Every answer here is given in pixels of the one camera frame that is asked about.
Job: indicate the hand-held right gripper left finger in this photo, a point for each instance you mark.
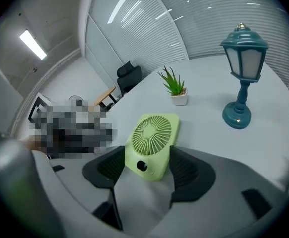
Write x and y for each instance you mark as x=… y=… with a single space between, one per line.
x=102 y=172

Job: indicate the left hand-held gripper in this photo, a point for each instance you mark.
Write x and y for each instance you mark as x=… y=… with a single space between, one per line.
x=10 y=172

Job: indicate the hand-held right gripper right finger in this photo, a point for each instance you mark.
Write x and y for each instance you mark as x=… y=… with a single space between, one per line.
x=194 y=175

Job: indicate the green small desk fan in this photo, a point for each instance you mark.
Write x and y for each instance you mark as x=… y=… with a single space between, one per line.
x=152 y=135

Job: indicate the round wooden table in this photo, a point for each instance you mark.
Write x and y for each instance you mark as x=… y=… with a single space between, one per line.
x=106 y=95

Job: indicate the spiky plant in square pot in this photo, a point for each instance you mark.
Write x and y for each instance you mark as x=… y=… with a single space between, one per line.
x=176 y=90

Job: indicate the black office chair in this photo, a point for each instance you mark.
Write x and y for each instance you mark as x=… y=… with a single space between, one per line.
x=128 y=76

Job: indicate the teal lantern table lamp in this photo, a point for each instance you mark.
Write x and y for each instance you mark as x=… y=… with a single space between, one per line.
x=242 y=58

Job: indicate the ceiling light strip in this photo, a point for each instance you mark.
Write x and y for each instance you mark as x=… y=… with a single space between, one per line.
x=32 y=43

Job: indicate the white shelf frame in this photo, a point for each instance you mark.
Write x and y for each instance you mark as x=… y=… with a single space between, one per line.
x=36 y=108

